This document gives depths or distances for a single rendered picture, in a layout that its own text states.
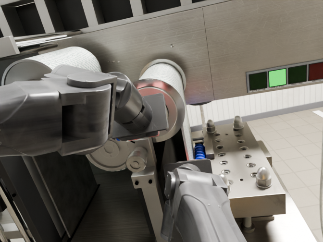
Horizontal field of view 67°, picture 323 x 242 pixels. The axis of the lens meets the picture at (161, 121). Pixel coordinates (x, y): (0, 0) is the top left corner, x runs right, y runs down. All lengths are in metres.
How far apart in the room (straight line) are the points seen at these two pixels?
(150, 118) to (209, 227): 0.21
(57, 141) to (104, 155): 0.36
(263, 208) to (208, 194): 0.33
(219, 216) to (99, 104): 0.17
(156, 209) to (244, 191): 0.21
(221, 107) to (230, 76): 2.44
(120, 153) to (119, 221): 0.28
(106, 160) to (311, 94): 3.30
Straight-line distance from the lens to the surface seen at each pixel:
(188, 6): 0.82
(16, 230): 0.69
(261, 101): 3.43
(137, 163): 0.49
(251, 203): 0.62
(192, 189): 0.32
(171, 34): 0.82
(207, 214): 0.28
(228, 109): 3.32
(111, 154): 0.60
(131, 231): 0.77
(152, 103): 0.42
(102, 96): 0.26
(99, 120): 0.27
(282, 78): 0.89
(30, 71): 0.61
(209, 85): 0.85
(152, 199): 0.60
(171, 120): 0.53
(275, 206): 0.63
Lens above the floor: 1.42
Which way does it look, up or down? 22 degrees down
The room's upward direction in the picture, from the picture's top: 12 degrees counter-clockwise
